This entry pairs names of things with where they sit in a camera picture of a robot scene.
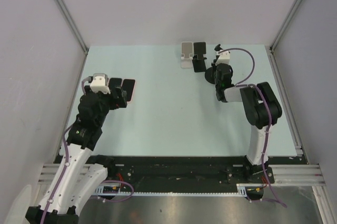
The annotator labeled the black phone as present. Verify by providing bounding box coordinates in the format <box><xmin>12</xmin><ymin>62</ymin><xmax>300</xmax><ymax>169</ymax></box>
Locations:
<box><xmin>108</xmin><ymin>78</ymin><xmax>123</xmax><ymax>89</ymax></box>

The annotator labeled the pink phone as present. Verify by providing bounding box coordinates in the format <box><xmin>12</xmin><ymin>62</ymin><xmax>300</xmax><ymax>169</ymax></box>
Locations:
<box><xmin>122</xmin><ymin>79</ymin><xmax>136</xmax><ymax>102</ymax></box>

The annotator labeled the white phone stand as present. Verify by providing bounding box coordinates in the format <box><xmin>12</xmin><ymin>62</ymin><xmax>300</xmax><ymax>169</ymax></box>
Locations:
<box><xmin>181</xmin><ymin>42</ymin><xmax>194</xmax><ymax>68</ymax></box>

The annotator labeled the black round base stand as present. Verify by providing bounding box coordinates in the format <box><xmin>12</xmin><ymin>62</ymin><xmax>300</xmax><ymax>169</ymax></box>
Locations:
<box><xmin>204</xmin><ymin>44</ymin><xmax>223</xmax><ymax>85</ymax></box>

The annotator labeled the black rectangular phone stand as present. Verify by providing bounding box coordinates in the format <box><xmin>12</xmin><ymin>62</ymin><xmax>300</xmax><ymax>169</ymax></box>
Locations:
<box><xmin>192</xmin><ymin>42</ymin><xmax>206</xmax><ymax>73</ymax></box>

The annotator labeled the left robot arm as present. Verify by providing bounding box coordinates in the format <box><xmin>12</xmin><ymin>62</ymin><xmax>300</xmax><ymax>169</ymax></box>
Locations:
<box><xmin>25</xmin><ymin>86</ymin><xmax>127</xmax><ymax>223</ymax></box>

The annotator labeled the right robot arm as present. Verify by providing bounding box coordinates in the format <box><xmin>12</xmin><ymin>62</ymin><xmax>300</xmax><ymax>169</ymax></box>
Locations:
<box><xmin>212</xmin><ymin>64</ymin><xmax>282</xmax><ymax>182</ymax></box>

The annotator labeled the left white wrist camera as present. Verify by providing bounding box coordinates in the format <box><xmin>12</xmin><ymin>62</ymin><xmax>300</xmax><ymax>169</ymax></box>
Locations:
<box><xmin>90</xmin><ymin>73</ymin><xmax>111</xmax><ymax>94</ymax></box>

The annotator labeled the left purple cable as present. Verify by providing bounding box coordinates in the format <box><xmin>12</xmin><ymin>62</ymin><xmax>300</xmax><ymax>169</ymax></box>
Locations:
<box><xmin>39</xmin><ymin>76</ymin><xmax>135</xmax><ymax>224</ymax></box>

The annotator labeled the purple cable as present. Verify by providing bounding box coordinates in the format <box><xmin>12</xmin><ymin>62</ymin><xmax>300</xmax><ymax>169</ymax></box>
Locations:
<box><xmin>218</xmin><ymin>48</ymin><xmax>288</xmax><ymax>208</ymax></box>
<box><xmin>39</xmin><ymin>76</ymin><xmax>135</xmax><ymax>224</ymax></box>

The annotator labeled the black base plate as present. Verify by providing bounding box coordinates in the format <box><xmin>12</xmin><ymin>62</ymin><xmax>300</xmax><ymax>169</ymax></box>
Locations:
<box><xmin>85</xmin><ymin>155</ymin><xmax>308</xmax><ymax>194</ymax></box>

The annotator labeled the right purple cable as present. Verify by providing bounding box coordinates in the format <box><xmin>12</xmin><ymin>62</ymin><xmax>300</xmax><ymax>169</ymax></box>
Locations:
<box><xmin>218</xmin><ymin>48</ymin><xmax>288</xmax><ymax>208</ymax></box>

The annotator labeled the left aluminium frame post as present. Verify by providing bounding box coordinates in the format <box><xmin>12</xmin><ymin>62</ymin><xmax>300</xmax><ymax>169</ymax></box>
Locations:
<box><xmin>54</xmin><ymin>0</ymin><xmax>89</xmax><ymax>55</ymax></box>

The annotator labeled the aluminium frame post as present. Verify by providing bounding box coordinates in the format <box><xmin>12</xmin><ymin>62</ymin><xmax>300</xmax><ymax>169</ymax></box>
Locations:
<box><xmin>54</xmin><ymin>0</ymin><xmax>89</xmax><ymax>55</ymax></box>
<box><xmin>269</xmin><ymin>0</ymin><xmax>304</xmax><ymax>52</ymax></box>

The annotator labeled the white slotted cable duct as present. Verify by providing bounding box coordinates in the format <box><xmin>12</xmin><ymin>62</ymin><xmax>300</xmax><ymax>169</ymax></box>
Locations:
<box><xmin>92</xmin><ymin>184</ymin><xmax>264</xmax><ymax>198</ymax></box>

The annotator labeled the right aluminium table rail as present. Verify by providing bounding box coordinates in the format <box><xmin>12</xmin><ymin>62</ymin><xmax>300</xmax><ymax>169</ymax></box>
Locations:
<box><xmin>265</xmin><ymin>46</ymin><xmax>306</xmax><ymax>157</ymax></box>

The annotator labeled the right aluminium frame post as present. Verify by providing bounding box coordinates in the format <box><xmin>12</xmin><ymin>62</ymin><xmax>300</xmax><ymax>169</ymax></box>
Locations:
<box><xmin>269</xmin><ymin>0</ymin><xmax>304</xmax><ymax>52</ymax></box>

